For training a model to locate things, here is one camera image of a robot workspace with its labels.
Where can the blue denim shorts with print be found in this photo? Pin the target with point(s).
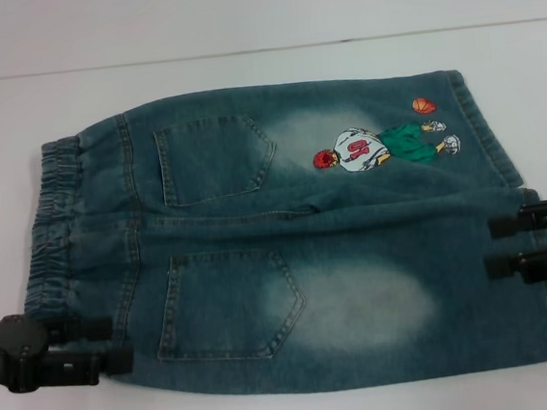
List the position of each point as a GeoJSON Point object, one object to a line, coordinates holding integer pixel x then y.
{"type": "Point", "coordinates": [336, 257]}

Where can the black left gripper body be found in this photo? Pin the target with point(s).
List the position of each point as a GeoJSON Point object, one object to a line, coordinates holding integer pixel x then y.
{"type": "Point", "coordinates": [10, 342]}

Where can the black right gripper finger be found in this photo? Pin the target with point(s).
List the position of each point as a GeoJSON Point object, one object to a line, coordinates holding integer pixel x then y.
{"type": "Point", "coordinates": [513, 225]}
{"type": "Point", "coordinates": [526, 263]}

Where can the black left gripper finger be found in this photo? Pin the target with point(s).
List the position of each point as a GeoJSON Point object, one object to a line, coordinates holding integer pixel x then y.
{"type": "Point", "coordinates": [79, 330]}
{"type": "Point", "coordinates": [85, 364]}

